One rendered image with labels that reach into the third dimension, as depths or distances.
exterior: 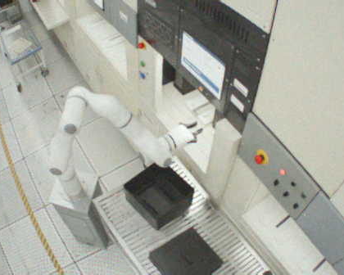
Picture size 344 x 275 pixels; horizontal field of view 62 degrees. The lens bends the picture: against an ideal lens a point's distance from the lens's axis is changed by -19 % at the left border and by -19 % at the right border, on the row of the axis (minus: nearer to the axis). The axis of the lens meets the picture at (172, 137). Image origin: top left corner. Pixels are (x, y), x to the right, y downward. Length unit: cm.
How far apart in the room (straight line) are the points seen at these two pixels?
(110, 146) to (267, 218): 176
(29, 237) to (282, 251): 204
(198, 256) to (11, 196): 197
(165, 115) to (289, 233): 110
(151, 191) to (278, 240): 81
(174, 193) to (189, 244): 38
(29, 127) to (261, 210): 249
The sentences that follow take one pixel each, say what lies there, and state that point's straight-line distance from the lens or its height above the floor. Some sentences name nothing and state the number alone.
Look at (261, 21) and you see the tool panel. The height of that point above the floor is 198.
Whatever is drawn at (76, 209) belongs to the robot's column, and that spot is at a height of 76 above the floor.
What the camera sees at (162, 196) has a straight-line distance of 199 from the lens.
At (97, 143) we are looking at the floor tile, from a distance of 318.
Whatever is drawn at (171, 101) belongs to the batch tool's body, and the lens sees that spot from 228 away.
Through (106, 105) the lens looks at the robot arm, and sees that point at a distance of 137.
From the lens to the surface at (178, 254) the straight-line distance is 175.
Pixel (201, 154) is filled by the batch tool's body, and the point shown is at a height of 87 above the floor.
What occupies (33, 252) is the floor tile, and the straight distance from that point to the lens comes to 284.
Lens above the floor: 254
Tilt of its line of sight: 53 degrees down
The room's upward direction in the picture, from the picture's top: 3 degrees clockwise
